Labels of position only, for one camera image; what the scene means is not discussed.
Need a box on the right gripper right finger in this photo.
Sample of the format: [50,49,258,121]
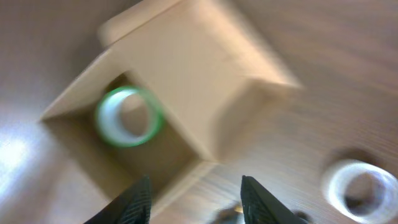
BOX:
[240,175,306,224]

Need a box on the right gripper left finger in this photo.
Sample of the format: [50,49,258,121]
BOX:
[84,175,152,224]

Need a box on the green tape roll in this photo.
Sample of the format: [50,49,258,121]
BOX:
[95,85,164,147]

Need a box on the white tape roll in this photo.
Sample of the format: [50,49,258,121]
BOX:
[322,159,397,224]

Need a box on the brown cardboard box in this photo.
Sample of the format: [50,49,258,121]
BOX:
[41,1,301,216]

